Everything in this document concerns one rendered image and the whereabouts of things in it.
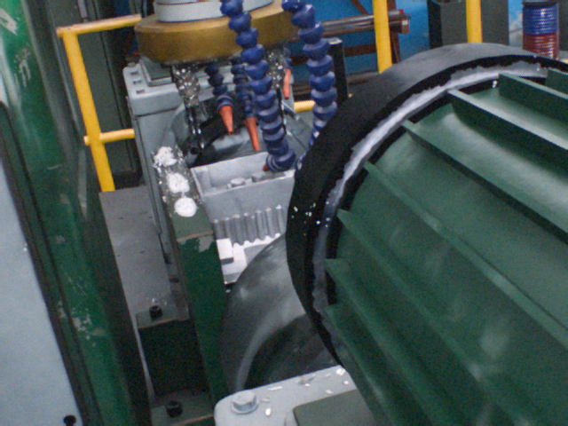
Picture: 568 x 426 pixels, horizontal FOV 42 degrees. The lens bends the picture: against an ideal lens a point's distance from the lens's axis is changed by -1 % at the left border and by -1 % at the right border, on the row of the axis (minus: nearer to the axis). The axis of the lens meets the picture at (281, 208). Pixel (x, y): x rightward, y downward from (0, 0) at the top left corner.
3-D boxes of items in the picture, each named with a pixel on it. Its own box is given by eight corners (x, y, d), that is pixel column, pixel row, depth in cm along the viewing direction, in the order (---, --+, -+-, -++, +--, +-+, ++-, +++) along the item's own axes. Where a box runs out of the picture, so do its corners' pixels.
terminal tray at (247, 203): (212, 254, 85) (201, 197, 83) (200, 219, 95) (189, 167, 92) (312, 231, 87) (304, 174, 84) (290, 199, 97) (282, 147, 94)
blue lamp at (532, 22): (534, 36, 121) (533, 9, 119) (515, 31, 127) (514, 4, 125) (566, 29, 122) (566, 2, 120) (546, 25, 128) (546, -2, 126)
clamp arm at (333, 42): (345, 218, 108) (324, 43, 98) (339, 211, 110) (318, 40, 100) (368, 213, 108) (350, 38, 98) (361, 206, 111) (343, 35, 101)
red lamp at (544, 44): (534, 63, 123) (534, 36, 121) (516, 57, 128) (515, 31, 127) (566, 57, 124) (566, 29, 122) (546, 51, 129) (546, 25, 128)
